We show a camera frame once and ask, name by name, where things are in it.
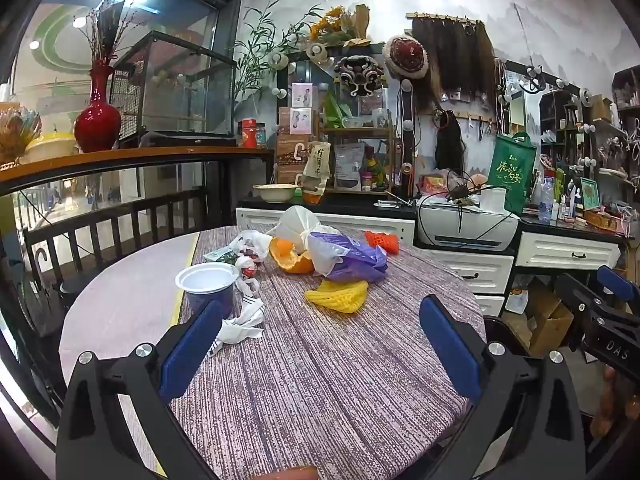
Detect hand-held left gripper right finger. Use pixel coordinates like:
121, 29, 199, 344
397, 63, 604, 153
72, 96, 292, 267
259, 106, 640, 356
419, 295, 587, 480

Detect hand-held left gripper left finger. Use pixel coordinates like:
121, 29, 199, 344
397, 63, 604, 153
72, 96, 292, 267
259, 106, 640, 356
56, 299, 225, 480

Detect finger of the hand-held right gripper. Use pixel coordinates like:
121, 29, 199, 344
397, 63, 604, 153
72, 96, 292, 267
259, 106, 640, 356
596, 265, 640, 313
554, 272, 608, 333

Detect black trash bin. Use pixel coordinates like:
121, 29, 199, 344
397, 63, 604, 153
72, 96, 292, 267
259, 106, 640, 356
482, 315, 531, 356

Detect white striped plastic bag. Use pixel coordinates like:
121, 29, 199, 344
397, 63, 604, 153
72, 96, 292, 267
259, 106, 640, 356
206, 296, 267, 358

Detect green drink carton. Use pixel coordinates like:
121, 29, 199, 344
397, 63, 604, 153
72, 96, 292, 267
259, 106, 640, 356
202, 250, 241, 266

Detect orange foam fruit net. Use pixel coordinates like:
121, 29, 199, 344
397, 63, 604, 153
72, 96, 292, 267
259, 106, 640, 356
364, 230, 402, 256

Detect yellow foam fruit net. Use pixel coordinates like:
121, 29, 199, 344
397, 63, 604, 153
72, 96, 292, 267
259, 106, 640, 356
304, 280, 370, 315

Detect purple plastic bag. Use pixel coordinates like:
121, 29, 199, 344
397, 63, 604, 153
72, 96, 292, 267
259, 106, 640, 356
305, 230, 390, 283

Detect person's right hand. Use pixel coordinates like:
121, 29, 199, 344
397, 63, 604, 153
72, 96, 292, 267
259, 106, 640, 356
590, 366, 640, 438

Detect open cardboard box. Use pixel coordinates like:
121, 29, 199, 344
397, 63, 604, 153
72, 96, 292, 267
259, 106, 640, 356
502, 277, 575, 356

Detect wide white desk drawer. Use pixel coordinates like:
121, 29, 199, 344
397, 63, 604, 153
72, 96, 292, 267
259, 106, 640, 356
515, 232, 621, 271

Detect white bag orange print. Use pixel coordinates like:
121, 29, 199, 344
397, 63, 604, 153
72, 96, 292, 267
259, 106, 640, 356
505, 287, 530, 316

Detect carved wooden box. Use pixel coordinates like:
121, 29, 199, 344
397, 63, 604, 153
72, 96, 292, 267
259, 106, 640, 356
582, 207, 626, 233

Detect clear water bottle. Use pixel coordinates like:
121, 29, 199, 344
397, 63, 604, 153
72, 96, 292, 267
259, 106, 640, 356
537, 177, 556, 225

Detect white printer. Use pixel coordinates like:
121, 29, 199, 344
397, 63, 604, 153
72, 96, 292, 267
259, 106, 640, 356
416, 192, 522, 252

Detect orange peel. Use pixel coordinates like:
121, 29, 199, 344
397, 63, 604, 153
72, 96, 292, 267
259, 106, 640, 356
269, 237, 316, 275

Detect purple striped tablecloth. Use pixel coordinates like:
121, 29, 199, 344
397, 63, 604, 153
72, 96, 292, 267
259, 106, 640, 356
177, 225, 488, 480

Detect green tote bag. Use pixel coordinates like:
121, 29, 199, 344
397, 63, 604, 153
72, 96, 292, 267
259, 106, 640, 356
487, 132, 538, 216

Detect black railing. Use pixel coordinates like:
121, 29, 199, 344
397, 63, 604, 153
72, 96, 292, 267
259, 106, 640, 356
20, 187, 211, 331

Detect white cabinet front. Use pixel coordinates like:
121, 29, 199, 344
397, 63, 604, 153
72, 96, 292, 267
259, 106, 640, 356
235, 207, 416, 247

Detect cream bowl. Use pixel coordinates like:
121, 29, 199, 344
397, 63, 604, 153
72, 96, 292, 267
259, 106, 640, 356
252, 184, 296, 204

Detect brown wooden ledge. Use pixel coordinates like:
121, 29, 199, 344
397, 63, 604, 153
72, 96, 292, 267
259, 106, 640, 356
0, 146, 275, 196

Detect black wig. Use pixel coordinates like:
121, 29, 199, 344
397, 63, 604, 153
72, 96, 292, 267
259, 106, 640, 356
434, 110, 467, 171

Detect black vanity mirror with bulbs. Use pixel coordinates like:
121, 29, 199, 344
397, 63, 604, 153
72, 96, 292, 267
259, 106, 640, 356
274, 42, 418, 196
495, 60, 596, 171

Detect dark wooden shelf unit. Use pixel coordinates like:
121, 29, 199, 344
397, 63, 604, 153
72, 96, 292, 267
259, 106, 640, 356
610, 65, 640, 191

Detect beige printed paper bag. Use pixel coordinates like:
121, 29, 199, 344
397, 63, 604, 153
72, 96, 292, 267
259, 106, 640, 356
300, 141, 332, 196

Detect red tin can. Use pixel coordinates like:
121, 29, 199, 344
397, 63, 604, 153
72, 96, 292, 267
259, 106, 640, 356
240, 117, 268, 149

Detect wooden rack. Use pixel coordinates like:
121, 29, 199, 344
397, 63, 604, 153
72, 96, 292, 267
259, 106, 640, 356
317, 127, 401, 195

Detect red ceramic vase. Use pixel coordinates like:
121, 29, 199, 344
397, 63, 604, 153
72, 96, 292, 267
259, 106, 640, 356
74, 62, 123, 153

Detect yellow plastic basin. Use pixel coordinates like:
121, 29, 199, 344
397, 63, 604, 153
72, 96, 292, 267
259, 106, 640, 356
25, 132, 78, 163

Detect black framed glass cage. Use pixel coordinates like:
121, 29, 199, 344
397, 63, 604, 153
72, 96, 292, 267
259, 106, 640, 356
109, 30, 238, 148

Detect pink box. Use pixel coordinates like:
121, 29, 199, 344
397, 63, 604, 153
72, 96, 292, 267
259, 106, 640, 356
290, 82, 316, 136

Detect brown hair extensions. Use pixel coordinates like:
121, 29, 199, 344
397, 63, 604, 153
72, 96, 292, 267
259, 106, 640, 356
411, 12, 497, 113

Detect golden dried flower bundle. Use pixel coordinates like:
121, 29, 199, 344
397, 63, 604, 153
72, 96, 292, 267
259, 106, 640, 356
0, 105, 43, 165

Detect carved mask decoration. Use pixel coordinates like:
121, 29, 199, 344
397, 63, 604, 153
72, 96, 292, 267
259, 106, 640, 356
332, 55, 388, 97

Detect red fur-trimmed hat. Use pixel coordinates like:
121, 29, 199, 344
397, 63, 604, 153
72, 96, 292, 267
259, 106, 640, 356
382, 35, 431, 81

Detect green bamboo plant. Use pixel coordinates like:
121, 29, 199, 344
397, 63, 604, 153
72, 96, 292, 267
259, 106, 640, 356
232, 2, 326, 106

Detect dried branches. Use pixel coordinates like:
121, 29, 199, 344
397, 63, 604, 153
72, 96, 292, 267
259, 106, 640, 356
80, 0, 146, 68

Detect sunflower bouquet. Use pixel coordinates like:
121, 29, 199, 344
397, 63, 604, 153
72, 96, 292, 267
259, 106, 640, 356
307, 4, 373, 46

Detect turquoise picture frame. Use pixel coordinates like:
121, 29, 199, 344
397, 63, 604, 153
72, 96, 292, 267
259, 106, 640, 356
579, 177, 601, 211

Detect black cable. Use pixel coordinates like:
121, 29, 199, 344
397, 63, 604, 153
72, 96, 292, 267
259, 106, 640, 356
440, 170, 496, 207

